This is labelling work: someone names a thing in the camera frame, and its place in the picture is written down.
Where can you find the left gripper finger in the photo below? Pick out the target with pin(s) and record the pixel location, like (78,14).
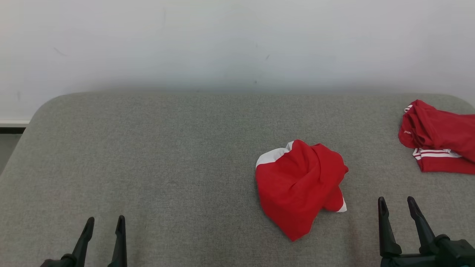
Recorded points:
(84,241)
(120,244)

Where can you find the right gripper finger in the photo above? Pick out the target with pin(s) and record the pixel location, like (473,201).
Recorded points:
(386,233)
(423,230)

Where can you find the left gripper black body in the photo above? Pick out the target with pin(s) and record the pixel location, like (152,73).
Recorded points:
(59,261)

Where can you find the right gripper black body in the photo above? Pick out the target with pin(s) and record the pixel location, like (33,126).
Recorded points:
(408,261)

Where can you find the red jersey with number print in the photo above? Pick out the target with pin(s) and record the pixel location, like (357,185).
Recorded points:
(441,129)

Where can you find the red garment with white trim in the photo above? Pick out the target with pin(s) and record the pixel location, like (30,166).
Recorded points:
(297,185)

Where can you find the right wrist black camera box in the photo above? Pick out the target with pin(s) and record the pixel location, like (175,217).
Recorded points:
(458,252)

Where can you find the dark wall baseboard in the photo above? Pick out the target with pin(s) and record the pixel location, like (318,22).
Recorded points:
(11,129)

